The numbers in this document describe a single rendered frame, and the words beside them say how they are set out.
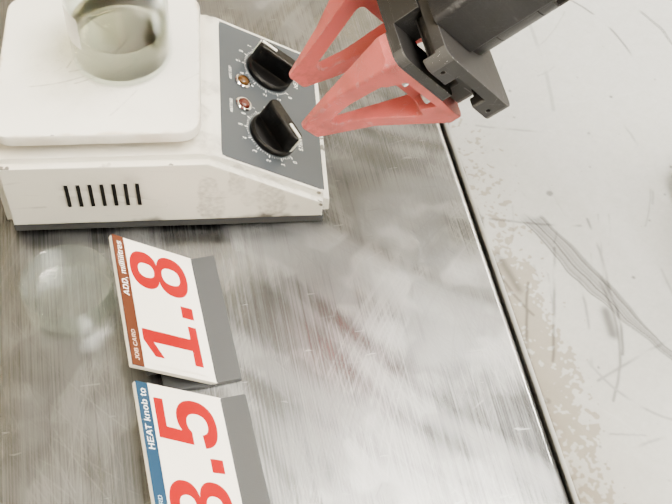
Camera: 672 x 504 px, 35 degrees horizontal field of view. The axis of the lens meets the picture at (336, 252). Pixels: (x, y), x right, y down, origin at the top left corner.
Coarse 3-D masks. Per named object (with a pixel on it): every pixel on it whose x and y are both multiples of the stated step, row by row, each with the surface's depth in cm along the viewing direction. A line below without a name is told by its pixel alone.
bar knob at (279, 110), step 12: (264, 108) 67; (276, 108) 66; (252, 120) 67; (264, 120) 67; (276, 120) 66; (288, 120) 66; (252, 132) 66; (264, 132) 67; (276, 132) 67; (288, 132) 66; (264, 144) 66; (276, 144) 67; (288, 144) 66
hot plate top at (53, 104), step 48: (48, 0) 68; (192, 0) 69; (48, 48) 65; (192, 48) 66; (0, 96) 63; (48, 96) 63; (96, 96) 63; (144, 96) 64; (192, 96) 64; (48, 144) 62
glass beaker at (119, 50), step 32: (64, 0) 60; (96, 0) 58; (128, 0) 59; (160, 0) 61; (96, 32) 60; (128, 32) 60; (160, 32) 62; (96, 64) 62; (128, 64) 62; (160, 64) 64
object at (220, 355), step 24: (192, 264) 67; (120, 288) 61; (192, 288) 66; (216, 288) 66; (216, 312) 65; (216, 336) 64; (216, 360) 63; (168, 384) 62; (192, 384) 62; (216, 384) 62
